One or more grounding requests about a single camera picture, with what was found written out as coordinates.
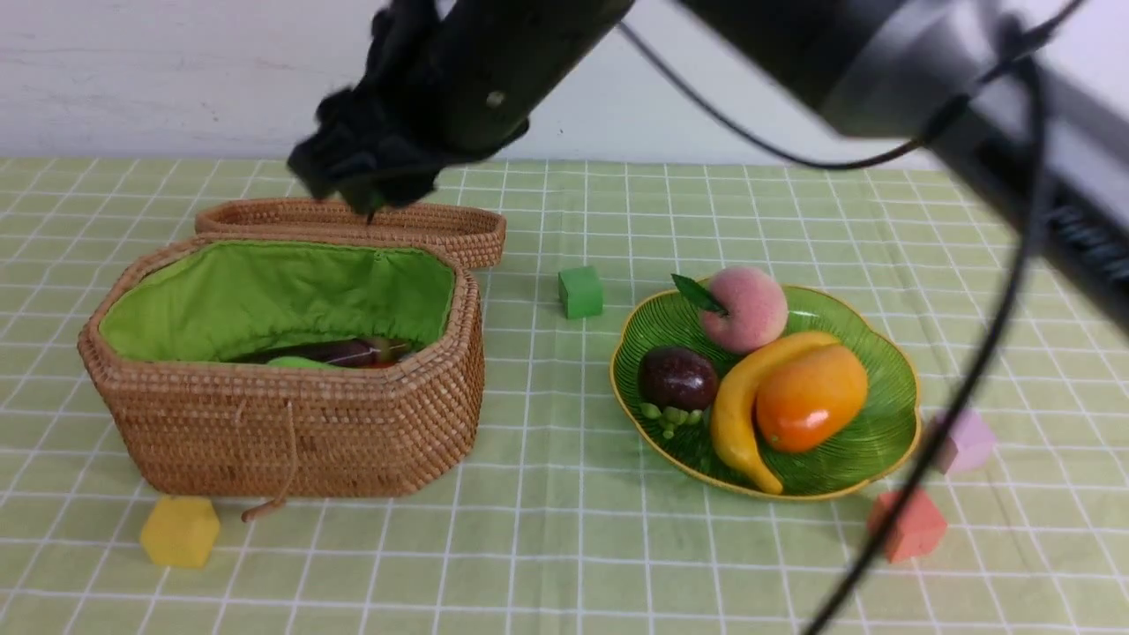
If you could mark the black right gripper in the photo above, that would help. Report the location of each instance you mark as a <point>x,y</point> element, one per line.
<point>371,146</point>

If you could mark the dark purple eggplant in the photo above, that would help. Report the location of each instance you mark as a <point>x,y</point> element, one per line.
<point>353,353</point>

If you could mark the green bitter gourd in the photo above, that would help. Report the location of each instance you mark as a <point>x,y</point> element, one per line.
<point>298,362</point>

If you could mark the purple mangosteen green cap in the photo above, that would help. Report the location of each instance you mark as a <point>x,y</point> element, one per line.
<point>676,386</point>

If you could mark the pink peach with leaf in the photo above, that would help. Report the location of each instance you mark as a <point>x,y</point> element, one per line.
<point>740,309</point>

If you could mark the yellow banana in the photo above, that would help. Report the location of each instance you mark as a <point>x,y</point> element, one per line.
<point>731,426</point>

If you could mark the orange yellow mango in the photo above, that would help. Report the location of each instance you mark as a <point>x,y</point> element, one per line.
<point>810,399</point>

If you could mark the orange carrot with leaves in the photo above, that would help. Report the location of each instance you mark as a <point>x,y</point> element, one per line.
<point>385,363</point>

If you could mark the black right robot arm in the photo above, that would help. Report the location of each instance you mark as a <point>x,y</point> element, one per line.
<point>445,89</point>

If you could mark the woven wicker basket lid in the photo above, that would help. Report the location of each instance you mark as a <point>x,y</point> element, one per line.
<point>472,237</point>

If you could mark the green foam cube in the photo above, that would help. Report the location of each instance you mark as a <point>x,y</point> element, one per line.
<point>581,292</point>

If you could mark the woven wicker basket green lining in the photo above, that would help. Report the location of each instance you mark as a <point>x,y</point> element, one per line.
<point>156,350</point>

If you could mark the yellow foam cube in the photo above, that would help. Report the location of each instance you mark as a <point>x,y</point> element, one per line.
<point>180,532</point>

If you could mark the green leaf-shaped glass plate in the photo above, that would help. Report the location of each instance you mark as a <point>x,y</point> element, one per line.
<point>878,442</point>

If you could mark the purple foam cube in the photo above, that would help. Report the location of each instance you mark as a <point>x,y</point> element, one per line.
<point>968,446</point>

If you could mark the pink foam cube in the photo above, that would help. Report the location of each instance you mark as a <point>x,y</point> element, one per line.
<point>918,531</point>

